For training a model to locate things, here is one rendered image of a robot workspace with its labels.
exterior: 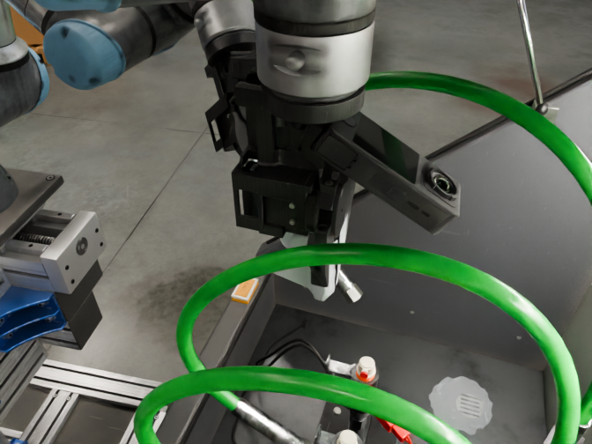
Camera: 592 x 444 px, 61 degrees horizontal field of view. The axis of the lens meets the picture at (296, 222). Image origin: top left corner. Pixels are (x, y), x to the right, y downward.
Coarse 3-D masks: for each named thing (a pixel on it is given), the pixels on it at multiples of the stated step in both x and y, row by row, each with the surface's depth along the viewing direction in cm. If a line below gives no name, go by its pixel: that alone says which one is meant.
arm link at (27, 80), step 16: (0, 0) 79; (0, 16) 80; (0, 32) 81; (0, 48) 83; (16, 48) 85; (0, 64) 83; (16, 64) 85; (32, 64) 90; (0, 80) 85; (16, 80) 86; (32, 80) 90; (48, 80) 94; (0, 96) 85; (16, 96) 88; (32, 96) 91; (0, 112) 86; (16, 112) 89
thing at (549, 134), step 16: (368, 80) 42; (384, 80) 41; (400, 80) 40; (416, 80) 39; (432, 80) 39; (448, 80) 38; (464, 80) 37; (464, 96) 37; (480, 96) 37; (496, 96) 36; (512, 112) 36; (528, 112) 35; (528, 128) 35; (544, 128) 35; (544, 144) 36; (560, 144) 35; (560, 160) 35; (576, 160) 34; (576, 176) 35
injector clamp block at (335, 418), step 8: (328, 408) 66; (336, 408) 66; (344, 408) 66; (328, 416) 65; (336, 416) 65; (344, 416) 65; (320, 424) 65; (328, 424) 65; (336, 424) 65; (344, 424) 65; (376, 424) 65; (328, 432) 64; (336, 432) 64; (368, 432) 64; (376, 432) 64; (384, 432) 64; (368, 440) 63; (376, 440) 63; (384, 440) 63; (392, 440) 63
